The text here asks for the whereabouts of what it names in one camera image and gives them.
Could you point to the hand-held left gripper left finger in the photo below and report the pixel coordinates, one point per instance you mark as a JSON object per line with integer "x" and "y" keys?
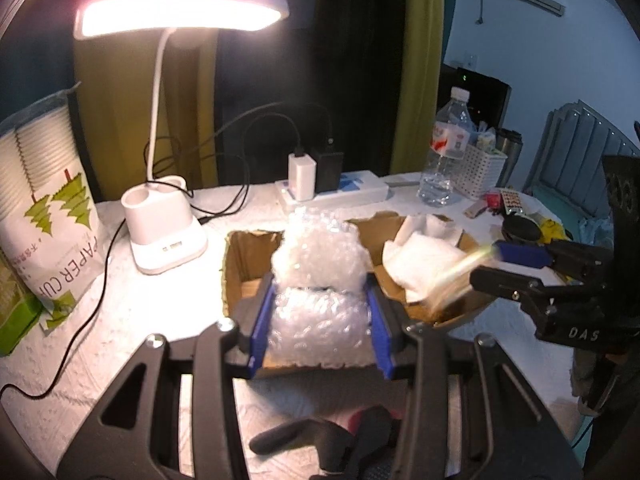
{"x": 262, "y": 320}

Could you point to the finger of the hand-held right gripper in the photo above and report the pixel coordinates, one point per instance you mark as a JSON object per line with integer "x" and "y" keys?
{"x": 520, "y": 253}
{"x": 505, "y": 282}

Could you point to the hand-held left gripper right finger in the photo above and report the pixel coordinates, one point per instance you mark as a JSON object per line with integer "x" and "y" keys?
{"x": 380, "y": 330}

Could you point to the cardboard box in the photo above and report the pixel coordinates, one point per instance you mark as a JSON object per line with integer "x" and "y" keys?
{"x": 245, "y": 260}

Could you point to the clear bubble wrap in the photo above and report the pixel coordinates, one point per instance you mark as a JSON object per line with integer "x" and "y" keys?
{"x": 320, "y": 280}

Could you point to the white foam wrap sheet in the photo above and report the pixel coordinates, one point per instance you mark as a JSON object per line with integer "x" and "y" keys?
{"x": 420, "y": 270}

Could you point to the white napkin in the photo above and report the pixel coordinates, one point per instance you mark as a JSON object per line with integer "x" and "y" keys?
{"x": 432, "y": 230}

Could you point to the black round container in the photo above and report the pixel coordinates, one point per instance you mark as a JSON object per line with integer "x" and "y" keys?
{"x": 522, "y": 229}

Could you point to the patterned card box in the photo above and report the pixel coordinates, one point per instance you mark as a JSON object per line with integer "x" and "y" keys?
{"x": 511, "y": 201}

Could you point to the small red box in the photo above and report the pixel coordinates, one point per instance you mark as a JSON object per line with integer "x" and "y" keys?
{"x": 494, "y": 201}

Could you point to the white plastic basket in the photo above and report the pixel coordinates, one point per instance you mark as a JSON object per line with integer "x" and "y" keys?
{"x": 482, "y": 172}

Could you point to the grey ribbed panel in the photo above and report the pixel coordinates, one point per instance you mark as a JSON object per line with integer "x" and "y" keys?
{"x": 570, "y": 155}

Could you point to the steel thermos cup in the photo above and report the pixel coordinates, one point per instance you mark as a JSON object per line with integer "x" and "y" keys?
{"x": 512, "y": 150}

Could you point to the clear water bottle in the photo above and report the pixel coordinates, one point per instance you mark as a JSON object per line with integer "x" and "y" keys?
{"x": 442, "y": 160}

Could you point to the white desk lamp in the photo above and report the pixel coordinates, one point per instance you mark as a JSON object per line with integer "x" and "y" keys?
{"x": 165, "y": 240}

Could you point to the white power strip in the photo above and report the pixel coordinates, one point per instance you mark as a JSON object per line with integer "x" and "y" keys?
{"x": 360, "y": 187}

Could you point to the white charger plug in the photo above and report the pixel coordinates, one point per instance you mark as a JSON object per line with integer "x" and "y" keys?
{"x": 301, "y": 175}

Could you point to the black charger plug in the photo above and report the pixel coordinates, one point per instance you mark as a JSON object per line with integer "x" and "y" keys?
{"x": 327, "y": 170}

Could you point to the black water dispenser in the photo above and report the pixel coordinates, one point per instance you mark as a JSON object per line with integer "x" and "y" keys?
{"x": 480, "y": 92}

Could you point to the yellow curtain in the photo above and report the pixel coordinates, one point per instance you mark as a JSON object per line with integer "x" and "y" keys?
{"x": 417, "y": 60}
{"x": 115, "y": 110}

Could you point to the green paper cup bag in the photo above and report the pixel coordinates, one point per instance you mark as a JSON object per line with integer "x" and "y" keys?
{"x": 15, "y": 315}

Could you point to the white paper cup bag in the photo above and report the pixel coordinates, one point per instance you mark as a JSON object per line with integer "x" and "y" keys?
{"x": 45, "y": 200}

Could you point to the dark glass door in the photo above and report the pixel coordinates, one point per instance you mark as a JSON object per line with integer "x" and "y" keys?
{"x": 320, "y": 35}

